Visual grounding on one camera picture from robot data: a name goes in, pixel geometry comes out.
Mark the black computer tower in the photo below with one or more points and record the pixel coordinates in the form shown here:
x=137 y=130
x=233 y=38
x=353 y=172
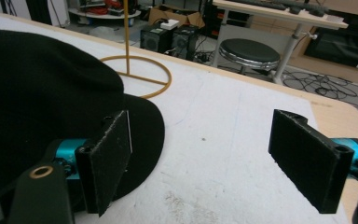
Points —
x=154 y=39
x=185 y=42

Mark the cardboard box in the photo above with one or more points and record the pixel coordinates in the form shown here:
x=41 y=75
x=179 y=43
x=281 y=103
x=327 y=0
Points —
x=175 y=15

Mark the black keyboard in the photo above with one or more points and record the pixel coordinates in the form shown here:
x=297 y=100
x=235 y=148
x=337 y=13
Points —
x=262 y=3

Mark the white round low table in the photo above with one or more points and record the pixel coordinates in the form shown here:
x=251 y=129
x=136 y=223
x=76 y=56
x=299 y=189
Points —
x=104 y=14

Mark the black cabinet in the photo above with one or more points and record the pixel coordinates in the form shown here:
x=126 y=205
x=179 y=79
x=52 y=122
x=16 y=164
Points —
x=341 y=43

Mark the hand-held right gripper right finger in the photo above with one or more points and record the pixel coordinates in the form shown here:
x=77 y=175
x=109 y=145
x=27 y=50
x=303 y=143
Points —
x=307 y=161

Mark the white power adapter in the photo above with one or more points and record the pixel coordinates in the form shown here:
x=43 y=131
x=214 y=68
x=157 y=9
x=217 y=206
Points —
x=169 y=24

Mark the white-legged wooden desk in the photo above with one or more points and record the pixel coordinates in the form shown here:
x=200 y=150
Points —
x=279 y=15

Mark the yellow metal stand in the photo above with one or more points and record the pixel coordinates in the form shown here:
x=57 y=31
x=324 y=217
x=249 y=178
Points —
x=136 y=68

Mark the black round stool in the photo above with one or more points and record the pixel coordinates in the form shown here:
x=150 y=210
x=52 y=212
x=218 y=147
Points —
x=249 y=53

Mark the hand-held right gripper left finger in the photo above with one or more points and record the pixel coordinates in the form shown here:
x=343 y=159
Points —
x=102 y=161

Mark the black cap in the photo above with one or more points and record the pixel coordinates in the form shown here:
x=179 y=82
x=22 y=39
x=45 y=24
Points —
x=43 y=102

